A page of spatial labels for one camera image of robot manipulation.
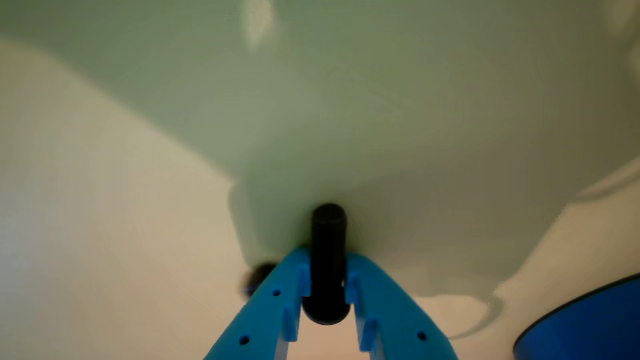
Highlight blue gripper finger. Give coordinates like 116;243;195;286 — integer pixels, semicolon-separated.
203;247;312;360
345;253;459;360

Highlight black bolt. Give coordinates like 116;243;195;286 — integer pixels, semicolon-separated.
301;202;352;326

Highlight blue round cup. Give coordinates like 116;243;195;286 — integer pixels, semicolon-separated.
513;273;640;360

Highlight tan tape strip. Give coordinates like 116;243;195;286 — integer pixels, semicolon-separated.
243;0;277;50

